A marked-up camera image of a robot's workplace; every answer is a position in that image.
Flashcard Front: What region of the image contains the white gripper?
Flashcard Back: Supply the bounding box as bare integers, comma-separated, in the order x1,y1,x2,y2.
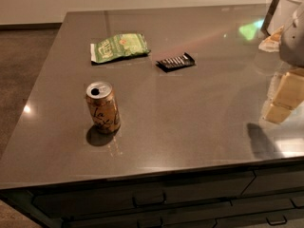
258,3,304,124

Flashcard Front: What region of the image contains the orange La Croix can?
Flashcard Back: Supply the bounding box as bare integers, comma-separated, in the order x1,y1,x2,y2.
85,81,121,134

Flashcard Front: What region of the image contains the green jalapeno chip bag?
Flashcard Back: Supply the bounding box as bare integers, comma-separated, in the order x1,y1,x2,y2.
90,33,150,64

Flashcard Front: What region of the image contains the white cylindrical container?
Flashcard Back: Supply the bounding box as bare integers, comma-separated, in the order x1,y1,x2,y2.
267,0,304,34

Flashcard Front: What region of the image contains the black snack bar wrapper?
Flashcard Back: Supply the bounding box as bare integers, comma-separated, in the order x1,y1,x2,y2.
157,52,196,72

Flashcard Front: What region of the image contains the dark cabinet with drawers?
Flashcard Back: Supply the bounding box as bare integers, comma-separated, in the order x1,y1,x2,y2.
1,158,304,228

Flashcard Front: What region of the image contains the right edge drawer handle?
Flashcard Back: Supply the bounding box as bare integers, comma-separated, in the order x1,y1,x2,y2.
291,197,304,208

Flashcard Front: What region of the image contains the lower right drawer handle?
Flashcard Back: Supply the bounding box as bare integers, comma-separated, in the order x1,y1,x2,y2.
266,215,287,226

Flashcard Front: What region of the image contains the lower left drawer handle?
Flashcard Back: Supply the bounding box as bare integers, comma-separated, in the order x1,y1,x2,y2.
137,218,163,228

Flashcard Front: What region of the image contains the upper left drawer handle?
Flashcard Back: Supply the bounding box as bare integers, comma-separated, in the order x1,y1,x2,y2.
132,192,166,207

